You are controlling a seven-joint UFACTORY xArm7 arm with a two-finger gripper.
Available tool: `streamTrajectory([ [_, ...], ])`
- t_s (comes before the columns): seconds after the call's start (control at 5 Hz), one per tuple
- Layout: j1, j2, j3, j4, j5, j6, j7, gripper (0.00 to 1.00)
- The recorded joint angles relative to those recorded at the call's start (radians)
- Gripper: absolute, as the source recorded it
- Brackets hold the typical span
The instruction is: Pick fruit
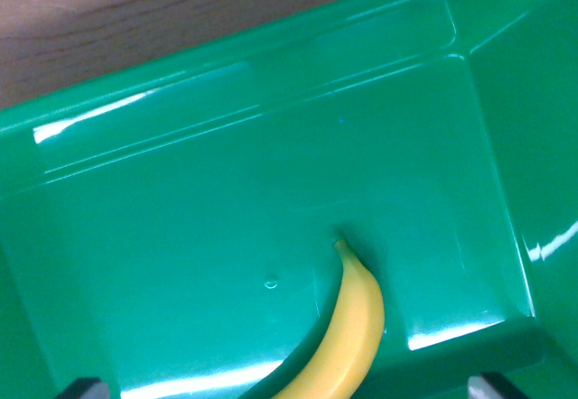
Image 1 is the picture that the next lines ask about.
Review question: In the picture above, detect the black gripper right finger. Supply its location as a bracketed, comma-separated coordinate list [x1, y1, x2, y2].
[467, 372, 527, 399]

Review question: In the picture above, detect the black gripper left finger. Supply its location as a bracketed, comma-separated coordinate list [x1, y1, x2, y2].
[55, 376, 111, 399]

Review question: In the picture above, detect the yellow banana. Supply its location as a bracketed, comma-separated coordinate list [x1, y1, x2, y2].
[269, 237, 386, 399]

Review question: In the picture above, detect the green plastic bin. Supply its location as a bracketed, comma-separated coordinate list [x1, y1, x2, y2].
[0, 0, 578, 399]

